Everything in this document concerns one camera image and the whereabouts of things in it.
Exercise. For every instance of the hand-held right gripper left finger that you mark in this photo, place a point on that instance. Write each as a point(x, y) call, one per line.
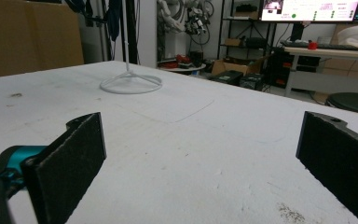
point(65, 168)

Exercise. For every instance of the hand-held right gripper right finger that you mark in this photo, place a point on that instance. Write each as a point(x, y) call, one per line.
point(338, 158)

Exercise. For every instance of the white office desk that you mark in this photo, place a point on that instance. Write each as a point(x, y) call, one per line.
point(329, 53)

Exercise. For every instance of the black computer tower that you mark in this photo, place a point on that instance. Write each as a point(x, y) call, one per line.
point(276, 68)

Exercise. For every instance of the black keyboard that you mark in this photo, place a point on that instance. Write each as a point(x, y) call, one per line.
point(338, 47)

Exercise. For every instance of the red cup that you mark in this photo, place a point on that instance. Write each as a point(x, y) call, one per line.
point(312, 45)

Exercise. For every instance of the black equipment case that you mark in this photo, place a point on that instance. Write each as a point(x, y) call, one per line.
point(251, 82)
point(228, 77)

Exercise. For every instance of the white bag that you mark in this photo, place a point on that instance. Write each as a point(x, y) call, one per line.
point(354, 35)

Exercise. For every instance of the brown cardboard panel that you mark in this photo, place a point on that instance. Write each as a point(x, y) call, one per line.
point(28, 37)

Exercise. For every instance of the black box on shelf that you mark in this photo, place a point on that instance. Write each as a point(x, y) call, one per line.
point(254, 42)

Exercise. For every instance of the open cardboard box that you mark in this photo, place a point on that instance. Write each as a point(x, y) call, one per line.
point(227, 67)

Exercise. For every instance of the computer monitor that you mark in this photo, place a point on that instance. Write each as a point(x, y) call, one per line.
point(310, 11)

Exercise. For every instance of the black curtain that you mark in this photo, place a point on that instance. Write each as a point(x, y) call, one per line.
point(133, 31)

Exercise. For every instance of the round white table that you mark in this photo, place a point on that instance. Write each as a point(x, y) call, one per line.
point(186, 68)

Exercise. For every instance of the small cardboard box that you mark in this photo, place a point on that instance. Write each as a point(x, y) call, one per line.
point(233, 42)

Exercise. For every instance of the red tool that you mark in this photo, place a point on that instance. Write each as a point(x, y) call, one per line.
point(182, 58)

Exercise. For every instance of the black metal shelf rack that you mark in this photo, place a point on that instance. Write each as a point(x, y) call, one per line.
point(221, 31)

